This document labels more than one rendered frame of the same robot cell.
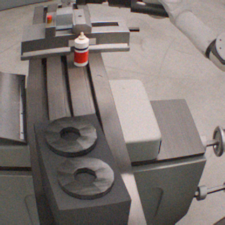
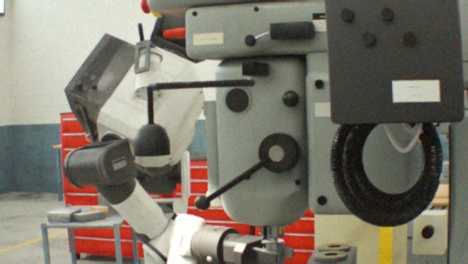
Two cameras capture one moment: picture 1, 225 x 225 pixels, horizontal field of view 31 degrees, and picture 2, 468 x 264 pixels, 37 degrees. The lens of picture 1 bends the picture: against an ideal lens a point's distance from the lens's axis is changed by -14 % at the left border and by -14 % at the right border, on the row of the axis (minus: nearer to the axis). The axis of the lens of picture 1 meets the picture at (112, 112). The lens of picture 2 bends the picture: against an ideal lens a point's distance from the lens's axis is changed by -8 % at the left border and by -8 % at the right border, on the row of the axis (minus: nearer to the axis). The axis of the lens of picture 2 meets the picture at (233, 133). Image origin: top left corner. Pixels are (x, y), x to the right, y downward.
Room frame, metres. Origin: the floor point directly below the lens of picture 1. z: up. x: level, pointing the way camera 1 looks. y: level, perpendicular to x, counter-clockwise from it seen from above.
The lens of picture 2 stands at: (2.28, 0.82, 1.56)
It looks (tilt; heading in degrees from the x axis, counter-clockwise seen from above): 3 degrees down; 211
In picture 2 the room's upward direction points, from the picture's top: 2 degrees counter-clockwise
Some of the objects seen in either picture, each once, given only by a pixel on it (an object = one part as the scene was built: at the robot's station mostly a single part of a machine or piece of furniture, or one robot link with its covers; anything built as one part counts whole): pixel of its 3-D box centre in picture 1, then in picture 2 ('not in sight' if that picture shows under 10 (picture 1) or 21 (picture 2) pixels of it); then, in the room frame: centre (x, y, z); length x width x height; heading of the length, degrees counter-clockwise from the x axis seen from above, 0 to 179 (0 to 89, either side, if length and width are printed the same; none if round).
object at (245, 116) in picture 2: not in sight; (272, 139); (1.00, 0.13, 1.47); 0.21 x 0.19 x 0.32; 11
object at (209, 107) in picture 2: not in sight; (217, 153); (1.02, 0.02, 1.45); 0.04 x 0.04 x 0.21; 11
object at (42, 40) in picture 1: (72, 29); not in sight; (1.21, 0.14, 1.00); 0.35 x 0.15 x 0.11; 100
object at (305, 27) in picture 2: not in sight; (279, 34); (1.12, 0.22, 1.66); 0.12 x 0.04 x 0.04; 101
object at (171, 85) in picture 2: not in sight; (204, 83); (1.21, 0.12, 1.58); 0.17 x 0.01 x 0.01; 124
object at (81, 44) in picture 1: (81, 47); not in sight; (1.09, 0.10, 1.00); 0.04 x 0.04 x 0.11
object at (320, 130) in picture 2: not in sight; (367, 139); (0.96, 0.32, 1.47); 0.24 x 0.19 x 0.26; 11
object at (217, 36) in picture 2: not in sight; (287, 32); (0.99, 0.17, 1.68); 0.34 x 0.24 x 0.10; 101
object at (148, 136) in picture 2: not in sight; (151, 139); (1.13, -0.06, 1.48); 0.07 x 0.07 x 0.06
